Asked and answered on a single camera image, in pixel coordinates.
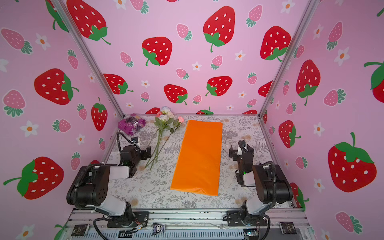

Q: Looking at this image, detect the orange wrapping paper sheet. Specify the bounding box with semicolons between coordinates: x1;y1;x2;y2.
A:
171;120;223;196

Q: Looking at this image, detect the fake pale rose stem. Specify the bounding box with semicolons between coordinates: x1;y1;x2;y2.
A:
144;106;172;169

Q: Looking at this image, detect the fake cream rose stem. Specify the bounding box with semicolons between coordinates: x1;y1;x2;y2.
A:
146;111;175;169

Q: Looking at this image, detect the fake pink rose stem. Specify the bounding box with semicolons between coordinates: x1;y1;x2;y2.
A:
156;117;184;162

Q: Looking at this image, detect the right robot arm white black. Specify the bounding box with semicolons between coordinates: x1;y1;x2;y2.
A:
223;141;293;227

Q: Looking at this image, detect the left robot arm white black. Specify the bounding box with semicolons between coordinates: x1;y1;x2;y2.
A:
67;132;152;230

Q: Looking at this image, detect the white ribbon strip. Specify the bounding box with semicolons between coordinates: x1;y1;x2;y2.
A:
225;172;237;189

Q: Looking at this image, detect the purple plastic snack bag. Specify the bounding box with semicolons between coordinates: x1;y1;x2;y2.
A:
118;117;146;136

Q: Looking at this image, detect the small purple figure charm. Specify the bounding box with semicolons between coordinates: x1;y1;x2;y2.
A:
152;223;166;236

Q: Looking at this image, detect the right black label plate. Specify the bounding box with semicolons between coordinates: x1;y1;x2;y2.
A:
279;222;297;235

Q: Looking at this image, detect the black label plate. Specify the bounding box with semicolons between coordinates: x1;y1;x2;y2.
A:
279;222;297;235
71;224;90;237

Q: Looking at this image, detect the left black label plate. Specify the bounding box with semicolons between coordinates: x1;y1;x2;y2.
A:
71;224;90;237

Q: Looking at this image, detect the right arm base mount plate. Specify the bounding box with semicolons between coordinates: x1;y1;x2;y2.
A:
222;210;268;227

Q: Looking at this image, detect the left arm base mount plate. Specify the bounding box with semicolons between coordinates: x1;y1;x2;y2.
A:
107;211;150;228

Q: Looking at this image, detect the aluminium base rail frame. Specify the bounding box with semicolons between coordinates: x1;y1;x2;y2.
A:
55;208;316;240

